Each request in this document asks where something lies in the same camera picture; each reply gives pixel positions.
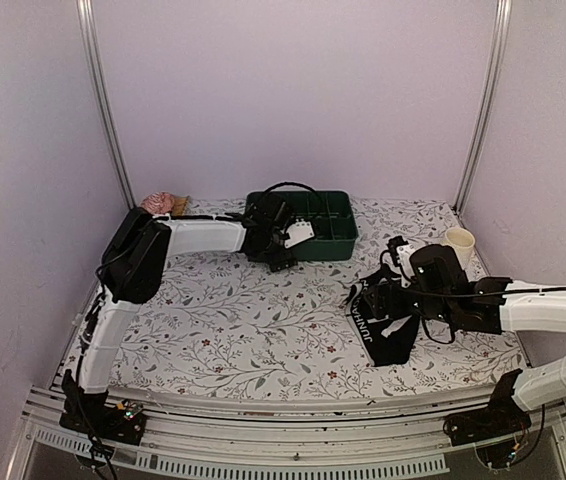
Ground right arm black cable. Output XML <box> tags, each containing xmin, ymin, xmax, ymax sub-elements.
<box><xmin>402</xmin><ymin>284</ymin><xmax>566</xmax><ymax>301</ymax></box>

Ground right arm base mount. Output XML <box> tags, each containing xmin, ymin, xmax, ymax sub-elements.
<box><xmin>442</xmin><ymin>400</ymin><xmax>532</xmax><ymax>446</ymax></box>

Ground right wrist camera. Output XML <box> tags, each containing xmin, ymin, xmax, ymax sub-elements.
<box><xmin>387</xmin><ymin>235</ymin><xmax>416</xmax><ymax>280</ymax></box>

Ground front aluminium rail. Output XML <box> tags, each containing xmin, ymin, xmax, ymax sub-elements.
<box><xmin>7</xmin><ymin>386</ymin><xmax>566</xmax><ymax>479</ymax></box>

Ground green divided storage box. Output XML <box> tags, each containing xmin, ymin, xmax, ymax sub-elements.
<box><xmin>270</xmin><ymin>190</ymin><xmax>358</xmax><ymax>261</ymax></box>

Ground aluminium frame post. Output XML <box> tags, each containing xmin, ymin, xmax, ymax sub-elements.
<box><xmin>76</xmin><ymin>0</ymin><xmax>136</xmax><ymax>209</ymax></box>
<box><xmin>453</xmin><ymin>0</ymin><xmax>512</xmax><ymax>217</ymax></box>

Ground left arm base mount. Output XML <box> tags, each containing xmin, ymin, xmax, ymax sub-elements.
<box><xmin>59</xmin><ymin>399</ymin><xmax>147</xmax><ymax>446</ymax></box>

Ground right aluminium frame post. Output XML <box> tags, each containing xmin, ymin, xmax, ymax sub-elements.
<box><xmin>453</xmin><ymin>0</ymin><xmax>512</xmax><ymax>217</ymax></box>

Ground cream cup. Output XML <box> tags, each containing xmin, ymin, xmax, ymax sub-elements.
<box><xmin>441</xmin><ymin>227</ymin><xmax>476</xmax><ymax>269</ymax></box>

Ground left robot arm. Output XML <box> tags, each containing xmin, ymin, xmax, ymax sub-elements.
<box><xmin>62</xmin><ymin>193</ymin><xmax>314</xmax><ymax>434</ymax></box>

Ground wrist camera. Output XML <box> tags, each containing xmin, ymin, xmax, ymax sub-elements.
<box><xmin>387</xmin><ymin>235</ymin><xmax>416</xmax><ymax>280</ymax></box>
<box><xmin>284</xmin><ymin>219</ymin><xmax>315</xmax><ymax>249</ymax></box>

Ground black white-banded underwear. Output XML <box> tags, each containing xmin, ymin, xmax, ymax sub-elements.
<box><xmin>343</xmin><ymin>265</ymin><xmax>420</xmax><ymax>367</ymax></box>

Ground left aluminium frame post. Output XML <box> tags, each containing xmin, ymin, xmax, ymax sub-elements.
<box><xmin>76</xmin><ymin>0</ymin><xmax>136</xmax><ymax>209</ymax></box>

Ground pink patterned ball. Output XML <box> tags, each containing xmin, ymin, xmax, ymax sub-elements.
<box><xmin>141</xmin><ymin>192</ymin><xmax>175</xmax><ymax>215</ymax></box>

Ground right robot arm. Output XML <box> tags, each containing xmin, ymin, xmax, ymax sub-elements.
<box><xmin>347</xmin><ymin>245</ymin><xmax>566</xmax><ymax>436</ymax></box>

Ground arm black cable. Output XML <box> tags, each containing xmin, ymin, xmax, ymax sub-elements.
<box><xmin>257</xmin><ymin>180</ymin><xmax>320</xmax><ymax>206</ymax></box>
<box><xmin>402</xmin><ymin>284</ymin><xmax>566</xmax><ymax>301</ymax></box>

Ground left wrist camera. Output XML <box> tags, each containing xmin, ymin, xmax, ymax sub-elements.
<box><xmin>284</xmin><ymin>219</ymin><xmax>315</xmax><ymax>249</ymax></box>

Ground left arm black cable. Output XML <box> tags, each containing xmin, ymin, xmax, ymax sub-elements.
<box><xmin>257</xmin><ymin>180</ymin><xmax>320</xmax><ymax>206</ymax></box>

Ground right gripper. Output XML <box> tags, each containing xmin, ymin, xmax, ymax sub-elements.
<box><xmin>365</xmin><ymin>278</ymin><xmax>454</xmax><ymax>324</ymax></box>

